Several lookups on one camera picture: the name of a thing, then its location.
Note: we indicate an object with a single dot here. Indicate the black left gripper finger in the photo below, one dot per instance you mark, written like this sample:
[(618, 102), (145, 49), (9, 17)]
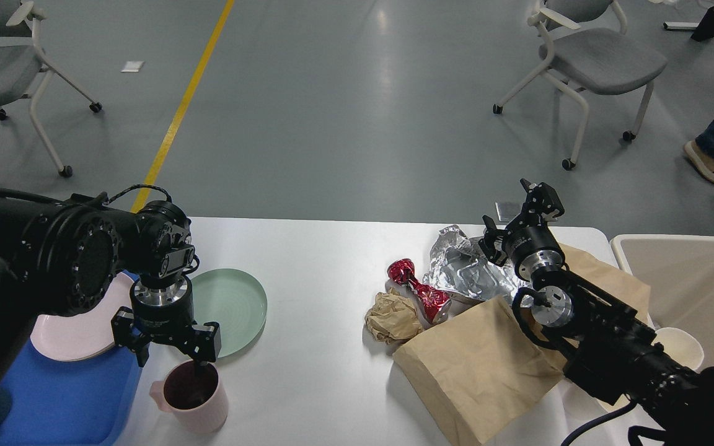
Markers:
[(201, 342), (127, 335)]

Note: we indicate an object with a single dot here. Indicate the front brown paper bag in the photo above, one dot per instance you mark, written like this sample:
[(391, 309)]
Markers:
[(478, 372)]

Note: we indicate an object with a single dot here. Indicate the green plate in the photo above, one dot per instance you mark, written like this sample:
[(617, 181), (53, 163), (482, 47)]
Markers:
[(236, 300)]

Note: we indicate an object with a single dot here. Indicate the metal floor socket plate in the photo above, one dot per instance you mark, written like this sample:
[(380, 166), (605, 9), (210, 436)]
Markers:
[(507, 210)]

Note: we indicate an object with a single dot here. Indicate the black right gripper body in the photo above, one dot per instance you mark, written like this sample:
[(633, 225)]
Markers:
[(530, 249)]

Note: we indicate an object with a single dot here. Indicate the grey chair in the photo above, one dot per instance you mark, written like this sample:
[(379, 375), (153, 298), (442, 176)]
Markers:
[(586, 48), (26, 70)]

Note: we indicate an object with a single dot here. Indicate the pink plate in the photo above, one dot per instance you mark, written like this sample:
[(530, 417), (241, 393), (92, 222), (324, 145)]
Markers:
[(84, 336)]

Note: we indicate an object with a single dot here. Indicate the blue plastic tray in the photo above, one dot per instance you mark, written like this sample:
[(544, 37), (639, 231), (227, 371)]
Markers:
[(45, 402)]

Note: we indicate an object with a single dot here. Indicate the beige plastic bin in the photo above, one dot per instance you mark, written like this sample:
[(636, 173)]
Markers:
[(680, 272)]

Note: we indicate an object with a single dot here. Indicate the grey chair left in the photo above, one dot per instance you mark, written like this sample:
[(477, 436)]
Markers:
[(26, 70)]

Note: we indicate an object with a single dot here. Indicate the rear brown paper bag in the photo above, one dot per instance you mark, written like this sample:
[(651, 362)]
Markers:
[(609, 278)]

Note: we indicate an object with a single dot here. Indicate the pink mug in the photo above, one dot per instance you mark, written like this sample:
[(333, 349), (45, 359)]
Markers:
[(195, 395)]

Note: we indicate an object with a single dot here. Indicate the brown paper bag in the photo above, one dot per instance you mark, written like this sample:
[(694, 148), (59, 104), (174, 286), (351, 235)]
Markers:
[(478, 372), (609, 278)]

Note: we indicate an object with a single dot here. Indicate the crumpled aluminium foil tray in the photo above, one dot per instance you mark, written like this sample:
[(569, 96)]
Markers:
[(458, 266)]

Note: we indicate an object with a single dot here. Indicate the crumpled brown paper ball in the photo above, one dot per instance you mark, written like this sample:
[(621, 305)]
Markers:
[(393, 318)]

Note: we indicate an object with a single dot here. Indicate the red foil wrapper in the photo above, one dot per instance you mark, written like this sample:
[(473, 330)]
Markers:
[(435, 303)]

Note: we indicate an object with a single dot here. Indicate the grey chair right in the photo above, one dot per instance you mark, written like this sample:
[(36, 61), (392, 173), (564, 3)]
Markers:
[(586, 48)]

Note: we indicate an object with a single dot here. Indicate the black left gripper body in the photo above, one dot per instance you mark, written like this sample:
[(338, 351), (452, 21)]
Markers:
[(163, 311)]

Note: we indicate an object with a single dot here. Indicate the white paper cup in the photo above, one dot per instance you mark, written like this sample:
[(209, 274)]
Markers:
[(681, 346)]

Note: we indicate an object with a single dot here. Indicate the desk foot top right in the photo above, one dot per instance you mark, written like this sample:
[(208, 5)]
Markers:
[(701, 31)]

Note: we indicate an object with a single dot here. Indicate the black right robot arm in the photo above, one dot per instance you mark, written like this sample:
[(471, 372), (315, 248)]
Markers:
[(609, 352)]

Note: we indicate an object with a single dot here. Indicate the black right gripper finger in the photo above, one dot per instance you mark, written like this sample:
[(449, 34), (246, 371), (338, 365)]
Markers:
[(542, 205), (491, 242)]

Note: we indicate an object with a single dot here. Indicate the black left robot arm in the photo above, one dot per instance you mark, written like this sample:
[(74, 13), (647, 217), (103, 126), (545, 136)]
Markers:
[(59, 257)]

